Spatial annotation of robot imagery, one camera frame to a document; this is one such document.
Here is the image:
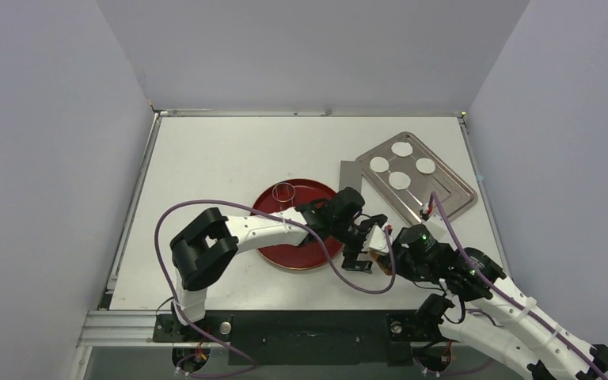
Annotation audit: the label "round red lacquer tray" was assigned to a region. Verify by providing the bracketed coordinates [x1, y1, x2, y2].
[253, 179, 336, 271]

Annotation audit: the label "wooden dough roller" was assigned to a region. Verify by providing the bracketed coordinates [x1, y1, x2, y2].
[368, 250, 390, 267]

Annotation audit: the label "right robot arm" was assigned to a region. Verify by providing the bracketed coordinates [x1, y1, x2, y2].
[365, 223, 608, 379]

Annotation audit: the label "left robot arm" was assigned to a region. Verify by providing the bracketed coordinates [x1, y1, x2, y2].
[165, 187, 393, 340]

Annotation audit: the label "white dumpling wrapper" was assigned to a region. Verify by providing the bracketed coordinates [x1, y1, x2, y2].
[369, 157, 390, 173]
[391, 142, 413, 158]
[388, 171, 411, 191]
[416, 158, 437, 175]

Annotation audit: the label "rectangular steel tray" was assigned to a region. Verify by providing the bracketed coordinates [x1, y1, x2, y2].
[355, 131, 478, 224]

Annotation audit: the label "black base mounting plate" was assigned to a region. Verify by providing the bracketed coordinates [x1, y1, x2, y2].
[151, 310, 469, 367]

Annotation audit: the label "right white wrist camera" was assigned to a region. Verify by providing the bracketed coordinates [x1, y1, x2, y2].
[420, 207, 451, 243]

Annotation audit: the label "round metal cutter ring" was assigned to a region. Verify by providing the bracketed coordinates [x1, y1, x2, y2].
[272, 181, 298, 212]

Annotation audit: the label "aluminium frame rail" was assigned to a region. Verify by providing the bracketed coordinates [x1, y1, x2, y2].
[77, 310, 550, 349]

